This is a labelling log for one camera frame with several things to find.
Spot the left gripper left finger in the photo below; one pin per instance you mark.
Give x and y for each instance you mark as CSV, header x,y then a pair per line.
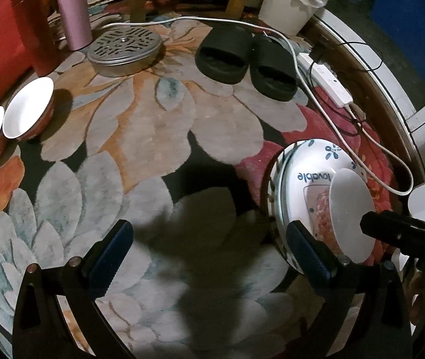
x,y
103,260

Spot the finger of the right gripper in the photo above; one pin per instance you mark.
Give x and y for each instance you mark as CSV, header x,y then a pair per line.
x,y
394,229

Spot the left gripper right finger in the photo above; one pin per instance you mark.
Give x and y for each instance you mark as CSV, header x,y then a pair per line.
x,y
318,263

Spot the white bowl front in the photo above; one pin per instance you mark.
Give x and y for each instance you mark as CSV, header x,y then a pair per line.
x,y
336,213

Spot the white plate with leaf pattern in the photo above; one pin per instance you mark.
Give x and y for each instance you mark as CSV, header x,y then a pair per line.
x,y
275,202

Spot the small bear plate lovable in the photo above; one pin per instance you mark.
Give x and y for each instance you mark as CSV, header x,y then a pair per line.
x,y
311,166

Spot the white power strip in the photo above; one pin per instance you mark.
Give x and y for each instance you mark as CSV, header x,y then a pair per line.
x,y
321,74

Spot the black slipper right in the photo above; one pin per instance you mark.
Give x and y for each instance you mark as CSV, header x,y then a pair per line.
x,y
272,70

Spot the black slipper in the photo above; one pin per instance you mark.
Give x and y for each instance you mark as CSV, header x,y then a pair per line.
x,y
224,54
272,70

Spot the round metal perforated tin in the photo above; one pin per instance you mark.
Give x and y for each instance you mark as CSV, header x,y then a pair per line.
x,y
124,51

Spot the black slipper left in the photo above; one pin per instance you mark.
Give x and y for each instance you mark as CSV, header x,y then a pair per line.
x,y
224,54

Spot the white trash bin with liner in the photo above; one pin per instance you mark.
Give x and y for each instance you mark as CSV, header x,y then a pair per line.
x,y
289,16

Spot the dark red thermos bottle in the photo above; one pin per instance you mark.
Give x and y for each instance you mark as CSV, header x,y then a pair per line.
x,y
36,35

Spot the pink thermos bottle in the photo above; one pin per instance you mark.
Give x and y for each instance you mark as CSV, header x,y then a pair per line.
x,y
76,23

